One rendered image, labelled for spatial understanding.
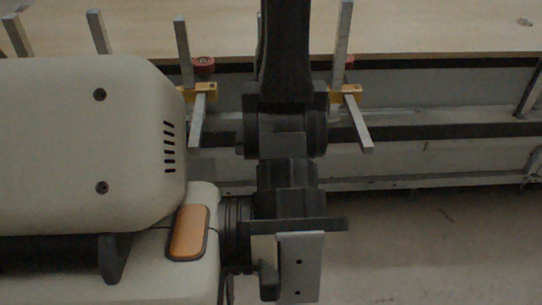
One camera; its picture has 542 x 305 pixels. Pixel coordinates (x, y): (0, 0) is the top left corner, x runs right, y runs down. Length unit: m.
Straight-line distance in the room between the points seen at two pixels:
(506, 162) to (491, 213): 0.28
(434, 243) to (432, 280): 0.22
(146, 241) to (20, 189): 0.12
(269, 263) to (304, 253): 0.04
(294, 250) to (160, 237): 0.13
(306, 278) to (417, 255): 1.57
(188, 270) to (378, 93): 1.39
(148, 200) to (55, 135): 0.09
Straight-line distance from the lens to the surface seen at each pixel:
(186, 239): 0.37
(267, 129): 0.44
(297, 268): 0.41
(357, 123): 1.20
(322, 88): 0.45
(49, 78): 0.34
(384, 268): 1.88
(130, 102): 0.31
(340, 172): 1.94
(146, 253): 0.37
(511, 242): 2.22
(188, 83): 1.30
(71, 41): 1.72
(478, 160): 2.18
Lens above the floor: 1.53
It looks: 41 degrees down
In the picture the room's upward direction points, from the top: straight up
